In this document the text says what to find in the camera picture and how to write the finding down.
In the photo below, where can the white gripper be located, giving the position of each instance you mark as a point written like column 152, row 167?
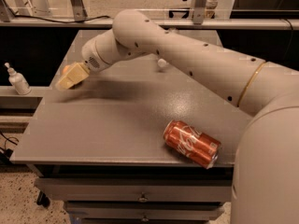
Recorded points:
column 92, row 56

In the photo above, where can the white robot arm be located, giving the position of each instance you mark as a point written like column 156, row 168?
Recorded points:
column 265, row 186

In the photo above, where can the white pump dispenser bottle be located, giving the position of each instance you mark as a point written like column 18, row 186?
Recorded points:
column 18, row 81

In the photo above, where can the clear plastic water bottle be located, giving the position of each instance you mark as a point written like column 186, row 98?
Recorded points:
column 162, row 63

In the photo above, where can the grey drawer cabinet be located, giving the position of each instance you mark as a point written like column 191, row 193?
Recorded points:
column 139, row 194

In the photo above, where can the red coca-cola can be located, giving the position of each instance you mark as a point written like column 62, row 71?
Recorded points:
column 191, row 143

